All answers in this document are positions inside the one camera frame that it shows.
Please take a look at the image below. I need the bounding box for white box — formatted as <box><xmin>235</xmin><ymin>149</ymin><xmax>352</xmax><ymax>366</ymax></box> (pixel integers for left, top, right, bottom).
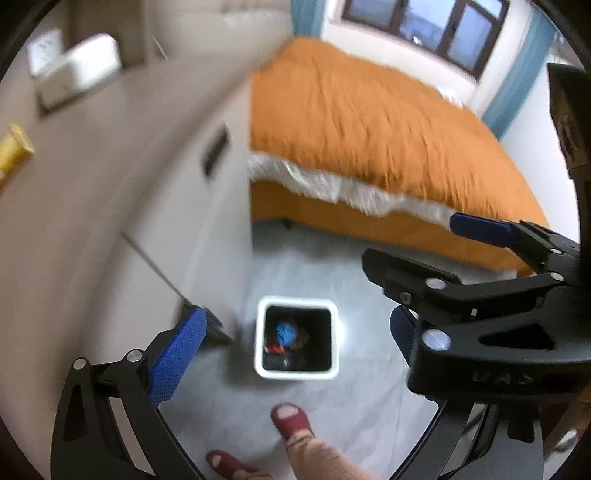
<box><xmin>34</xmin><ymin>35</ymin><xmax>123</xmax><ymax>112</ymax></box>

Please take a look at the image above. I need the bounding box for person's leg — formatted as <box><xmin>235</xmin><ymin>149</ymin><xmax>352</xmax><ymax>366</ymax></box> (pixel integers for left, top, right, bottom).
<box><xmin>240</xmin><ymin>431</ymin><xmax>393</xmax><ymax>480</ymax></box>

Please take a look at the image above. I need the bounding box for white square wall plate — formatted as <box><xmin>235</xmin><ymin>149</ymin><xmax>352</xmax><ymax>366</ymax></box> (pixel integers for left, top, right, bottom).
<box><xmin>27</xmin><ymin>28</ymin><xmax>64</xmax><ymax>77</ymax></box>

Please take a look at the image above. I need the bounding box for dark framed window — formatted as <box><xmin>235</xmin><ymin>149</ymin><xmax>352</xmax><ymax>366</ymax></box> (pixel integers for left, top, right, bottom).
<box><xmin>342</xmin><ymin>0</ymin><xmax>511</xmax><ymax>77</ymax></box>

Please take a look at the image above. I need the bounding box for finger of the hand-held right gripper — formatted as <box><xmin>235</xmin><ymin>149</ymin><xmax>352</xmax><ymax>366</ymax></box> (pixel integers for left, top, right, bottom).
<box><xmin>450</xmin><ymin>212</ymin><xmax>581</xmax><ymax>278</ymax></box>
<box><xmin>362</xmin><ymin>248</ymin><xmax>591</xmax><ymax>403</ymax></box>

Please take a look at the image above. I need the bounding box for blue curtain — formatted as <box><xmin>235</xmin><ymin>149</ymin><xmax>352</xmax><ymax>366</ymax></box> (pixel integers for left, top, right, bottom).
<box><xmin>485</xmin><ymin>9</ymin><xmax>560</xmax><ymax>139</ymax></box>
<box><xmin>290</xmin><ymin>0</ymin><xmax>325</xmax><ymax>38</ymax></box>

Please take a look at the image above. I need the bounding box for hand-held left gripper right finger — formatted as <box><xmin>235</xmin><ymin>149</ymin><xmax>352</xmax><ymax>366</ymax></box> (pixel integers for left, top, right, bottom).
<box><xmin>390</xmin><ymin>307</ymin><xmax>546</xmax><ymax>480</ymax></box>

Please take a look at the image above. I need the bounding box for white square trash bin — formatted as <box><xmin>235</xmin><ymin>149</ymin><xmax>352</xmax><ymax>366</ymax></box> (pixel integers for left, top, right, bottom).
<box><xmin>254</xmin><ymin>296</ymin><xmax>341</xmax><ymax>381</ymax></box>

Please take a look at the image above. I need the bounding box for bed with orange blanket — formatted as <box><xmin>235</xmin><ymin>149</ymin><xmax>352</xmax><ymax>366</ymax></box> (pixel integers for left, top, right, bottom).
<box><xmin>248</xmin><ymin>37</ymin><xmax>550</xmax><ymax>232</ymax></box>

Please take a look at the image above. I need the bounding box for white cabinet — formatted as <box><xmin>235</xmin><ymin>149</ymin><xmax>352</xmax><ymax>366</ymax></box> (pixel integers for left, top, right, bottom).
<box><xmin>0</xmin><ymin>9</ymin><xmax>296</xmax><ymax>365</ymax></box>

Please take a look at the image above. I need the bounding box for dark cabinet handle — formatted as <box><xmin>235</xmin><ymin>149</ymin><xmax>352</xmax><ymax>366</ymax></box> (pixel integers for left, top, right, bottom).
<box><xmin>200</xmin><ymin>123</ymin><xmax>230</xmax><ymax>177</ymax></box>

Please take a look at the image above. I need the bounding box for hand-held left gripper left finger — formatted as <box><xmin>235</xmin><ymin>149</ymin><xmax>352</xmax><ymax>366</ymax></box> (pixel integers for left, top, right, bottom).
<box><xmin>51</xmin><ymin>305</ymin><xmax>207</xmax><ymax>480</ymax></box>

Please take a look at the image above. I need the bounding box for blue crumpled wrapper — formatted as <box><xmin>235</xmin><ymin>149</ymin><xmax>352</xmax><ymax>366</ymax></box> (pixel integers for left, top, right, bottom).
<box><xmin>276</xmin><ymin>322</ymin><xmax>301</xmax><ymax>347</ymax></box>

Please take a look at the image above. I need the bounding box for orange bed frame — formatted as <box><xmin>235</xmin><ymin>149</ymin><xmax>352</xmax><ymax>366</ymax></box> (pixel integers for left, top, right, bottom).
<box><xmin>250</xmin><ymin>179</ymin><xmax>534</xmax><ymax>278</ymax></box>

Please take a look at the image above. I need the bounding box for yellow snack packet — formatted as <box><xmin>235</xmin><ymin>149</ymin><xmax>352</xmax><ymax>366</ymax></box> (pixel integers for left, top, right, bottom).
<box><xmin>0</xmin><ymin>123</ymin><xmax>36</xmax><ymax>188</ymax></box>

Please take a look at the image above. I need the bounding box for red slipper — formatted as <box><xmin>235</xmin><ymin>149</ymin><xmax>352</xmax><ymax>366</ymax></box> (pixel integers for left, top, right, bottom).
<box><xmin>206</xmin><ymin>451</ymin><xmax>259</xmax><ymax>480</ymax></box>
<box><xmin>270</xmin><ymin>403</ymin><xmax>317</xmax><ymax>443</ymax></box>

